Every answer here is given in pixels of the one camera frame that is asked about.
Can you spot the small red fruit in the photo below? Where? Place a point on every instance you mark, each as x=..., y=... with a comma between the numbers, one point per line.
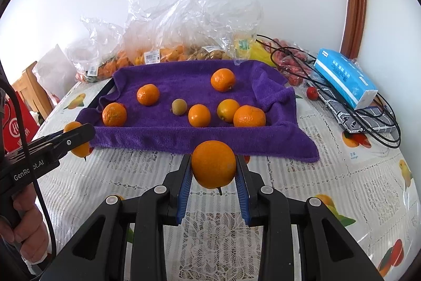
x=311, y=92

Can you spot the red paper bag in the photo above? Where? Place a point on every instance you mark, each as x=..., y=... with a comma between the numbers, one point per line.
x=19, y=129

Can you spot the oval orange mandarin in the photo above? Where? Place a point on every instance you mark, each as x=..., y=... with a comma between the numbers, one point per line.
x=77, y=149

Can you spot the purple towel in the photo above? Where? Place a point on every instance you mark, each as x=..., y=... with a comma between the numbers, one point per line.
x=184, y=83

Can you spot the large bumpy mandarin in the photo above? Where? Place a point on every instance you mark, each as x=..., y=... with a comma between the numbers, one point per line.
x=249, y=116

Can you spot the clear bag of kumquats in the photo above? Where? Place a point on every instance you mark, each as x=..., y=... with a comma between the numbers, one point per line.
x=164, y=54

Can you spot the clear bag of brown longans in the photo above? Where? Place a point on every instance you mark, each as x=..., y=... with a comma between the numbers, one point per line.
x=210, y=54

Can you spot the small green-brown fruit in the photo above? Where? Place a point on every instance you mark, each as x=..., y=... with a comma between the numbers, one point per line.
x=179, y=107

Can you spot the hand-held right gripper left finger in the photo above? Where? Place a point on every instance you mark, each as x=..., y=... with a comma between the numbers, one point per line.
x=183, y=198

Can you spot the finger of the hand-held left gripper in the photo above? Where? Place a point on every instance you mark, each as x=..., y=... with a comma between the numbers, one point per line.
x=65, y=137

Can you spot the clear bag of mixed fruit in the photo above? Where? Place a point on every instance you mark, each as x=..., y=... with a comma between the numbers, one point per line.
x=105, y=68

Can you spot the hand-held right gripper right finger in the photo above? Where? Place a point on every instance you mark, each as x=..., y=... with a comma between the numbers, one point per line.
x=242, y=198

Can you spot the person's left hand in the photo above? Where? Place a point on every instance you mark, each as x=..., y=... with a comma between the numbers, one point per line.
x=33, y=221

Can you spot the yellow package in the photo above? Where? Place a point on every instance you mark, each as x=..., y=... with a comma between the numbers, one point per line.
x=259, y=54

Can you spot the white plastic bag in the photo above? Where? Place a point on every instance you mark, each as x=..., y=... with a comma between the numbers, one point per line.
x=54, y=70

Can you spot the clear bag of red fruit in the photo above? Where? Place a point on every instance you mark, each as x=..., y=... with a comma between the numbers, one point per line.
x=289, y=67

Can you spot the grey checked cloth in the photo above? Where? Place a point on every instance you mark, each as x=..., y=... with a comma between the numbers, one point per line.
x=348, y=123

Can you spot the black tray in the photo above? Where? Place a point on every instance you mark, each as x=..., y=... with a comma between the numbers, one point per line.
x=107, y=93

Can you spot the wooden chair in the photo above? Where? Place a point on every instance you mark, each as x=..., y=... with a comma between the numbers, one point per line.
x=33, y=86

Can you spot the blue tissue pack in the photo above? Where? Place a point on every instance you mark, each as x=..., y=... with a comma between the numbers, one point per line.
x=345, y=77

